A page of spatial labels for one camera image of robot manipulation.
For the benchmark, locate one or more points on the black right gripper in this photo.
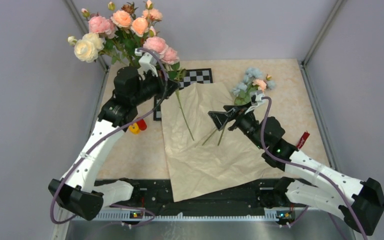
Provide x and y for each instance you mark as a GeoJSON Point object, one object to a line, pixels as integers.
{"type": "Point", "coordinates": [236, 113]}

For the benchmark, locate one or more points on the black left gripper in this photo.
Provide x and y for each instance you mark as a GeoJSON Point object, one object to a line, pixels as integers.
{"type": "Point", "coordinates": [166, 87]}

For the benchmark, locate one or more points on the pink rose stem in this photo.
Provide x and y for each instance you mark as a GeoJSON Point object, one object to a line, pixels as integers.
{"type": "Point", "coordinates": [167, 54]}

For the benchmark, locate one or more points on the pink blue flower bunch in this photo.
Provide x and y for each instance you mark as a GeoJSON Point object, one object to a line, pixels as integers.
{"type": "Point", "coordinates": [253, 80]}

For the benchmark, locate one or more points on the orange paper bouquet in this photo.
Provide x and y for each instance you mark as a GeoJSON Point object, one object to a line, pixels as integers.
{"type": "Point", "coordinates": [201, 161]}

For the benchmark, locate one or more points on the dark red ribbon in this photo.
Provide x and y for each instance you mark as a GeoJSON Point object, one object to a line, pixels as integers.
{"type": "Point", "coordinates": [302, 140]}

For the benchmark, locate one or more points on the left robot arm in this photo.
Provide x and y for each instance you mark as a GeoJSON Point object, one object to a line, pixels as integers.
{"type": "Point", "coordinates": [76, 190]}

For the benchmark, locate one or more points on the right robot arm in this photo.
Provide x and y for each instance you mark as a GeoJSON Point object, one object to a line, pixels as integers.
{"type": "Point", "coordinates": [359, 203]}

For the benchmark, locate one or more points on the flower bunch in vase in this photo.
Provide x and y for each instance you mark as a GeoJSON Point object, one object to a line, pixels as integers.
{"type": "Point", "coordinates": [116, 36]}

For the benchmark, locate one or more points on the black white checkerboard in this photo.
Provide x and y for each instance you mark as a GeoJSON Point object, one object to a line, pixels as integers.
{"type": "Point", "coordinates": [192, 76]}

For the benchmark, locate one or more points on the red yellow toy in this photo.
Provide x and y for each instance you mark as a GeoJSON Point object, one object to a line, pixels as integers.
{"type": "Point", "coordinates": [138, 127]}

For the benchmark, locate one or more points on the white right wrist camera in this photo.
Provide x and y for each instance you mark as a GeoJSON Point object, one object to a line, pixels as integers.
{"type": "Point", "coordinates": [256, 100]}

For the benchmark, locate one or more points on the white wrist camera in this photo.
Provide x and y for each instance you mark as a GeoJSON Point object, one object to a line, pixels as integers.
{"type": "Point", "coordinates": [148, 60]}
{"type": "Point", "coordinates": [256, 100]}

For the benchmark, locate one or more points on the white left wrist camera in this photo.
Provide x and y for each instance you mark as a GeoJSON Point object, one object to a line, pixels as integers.
{"type": "Point", "coordinates": [148, 60]}

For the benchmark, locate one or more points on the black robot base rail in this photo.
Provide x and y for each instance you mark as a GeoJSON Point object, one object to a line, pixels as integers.
{"type": "Point", "coordinates": [254, 198]}

